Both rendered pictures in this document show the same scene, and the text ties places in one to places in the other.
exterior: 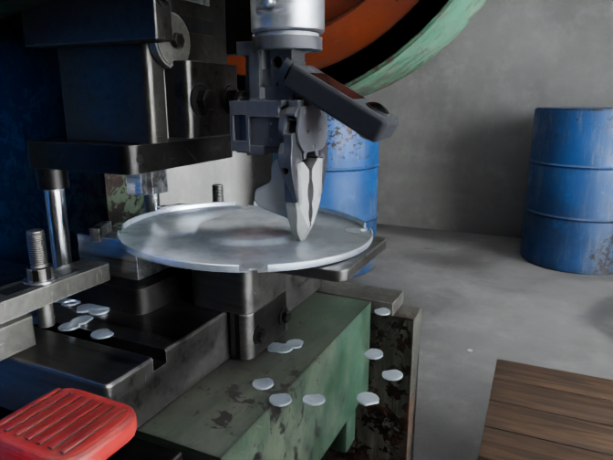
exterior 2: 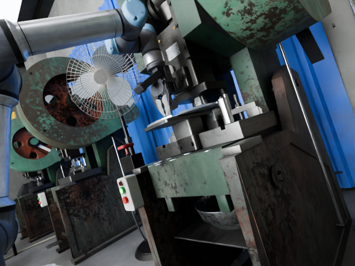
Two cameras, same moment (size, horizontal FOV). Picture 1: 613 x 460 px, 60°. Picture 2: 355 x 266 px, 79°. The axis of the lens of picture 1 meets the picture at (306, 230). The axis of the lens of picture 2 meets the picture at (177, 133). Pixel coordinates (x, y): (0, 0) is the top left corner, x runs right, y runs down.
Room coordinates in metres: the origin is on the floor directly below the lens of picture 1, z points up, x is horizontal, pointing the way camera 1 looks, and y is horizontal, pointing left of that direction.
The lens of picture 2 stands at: (0.85, -0.74, 0.69)
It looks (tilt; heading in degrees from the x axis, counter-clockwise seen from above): 3 degrees up; 110
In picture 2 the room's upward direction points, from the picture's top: 17 degrees counter-clockwise
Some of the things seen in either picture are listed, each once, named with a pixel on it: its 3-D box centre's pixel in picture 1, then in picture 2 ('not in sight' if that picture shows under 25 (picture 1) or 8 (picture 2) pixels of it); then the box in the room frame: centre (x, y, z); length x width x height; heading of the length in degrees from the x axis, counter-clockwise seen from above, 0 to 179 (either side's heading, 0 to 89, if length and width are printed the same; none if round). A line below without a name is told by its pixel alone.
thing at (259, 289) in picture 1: (266, 290); (183, 134); (0.59, 0.05, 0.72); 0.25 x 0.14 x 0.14; 65
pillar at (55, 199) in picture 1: (57, 213); not in sight; (0.62, 0.30, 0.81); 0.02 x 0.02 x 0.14
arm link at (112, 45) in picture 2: not in sight; (123, 40); (0.52, -0.07, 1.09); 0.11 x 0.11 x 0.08; 48
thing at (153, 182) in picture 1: (149, 177); (200, 101); (0.66, 0.20, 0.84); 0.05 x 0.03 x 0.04; 155
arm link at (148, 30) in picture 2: not in sight; (147, 41); (0.57, 0.02, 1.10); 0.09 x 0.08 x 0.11; 48
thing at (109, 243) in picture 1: (150, 241); (206, 119); (0.66, 0.20, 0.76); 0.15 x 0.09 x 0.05; 155
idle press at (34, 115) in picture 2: not in sight; (106, 149); (-0.74, 1.28, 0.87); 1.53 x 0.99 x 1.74; 63
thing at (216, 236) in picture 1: (248, 229); (183, 116); (0.60, 0.07, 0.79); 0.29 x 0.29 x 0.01
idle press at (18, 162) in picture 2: not in sight; (57, 170); (-2.37, 1.97, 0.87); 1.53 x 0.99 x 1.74; 68
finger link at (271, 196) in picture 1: (279, 200); (166, 108); (0.56, 0.03, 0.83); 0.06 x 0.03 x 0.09; 65
